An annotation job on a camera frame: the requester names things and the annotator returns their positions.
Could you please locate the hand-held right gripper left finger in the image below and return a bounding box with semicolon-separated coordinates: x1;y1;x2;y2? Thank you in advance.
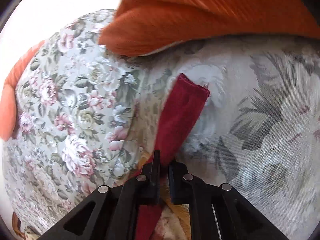
37;149;162;240

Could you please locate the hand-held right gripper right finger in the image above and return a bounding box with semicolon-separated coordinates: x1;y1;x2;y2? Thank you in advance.
168;161;288;240

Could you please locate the dark red small garment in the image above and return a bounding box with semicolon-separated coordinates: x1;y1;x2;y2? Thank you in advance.
136;73;211;240

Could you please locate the brown floral plush blanket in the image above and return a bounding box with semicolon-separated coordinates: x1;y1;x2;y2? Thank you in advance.
149;177;193;240

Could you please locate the floral bedspread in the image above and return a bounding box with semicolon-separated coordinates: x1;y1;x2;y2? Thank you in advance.
0;9;320;240

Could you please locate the orange ribbed pillow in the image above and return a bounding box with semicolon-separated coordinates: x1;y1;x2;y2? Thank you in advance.
0;39;47;142
98;0;320;57

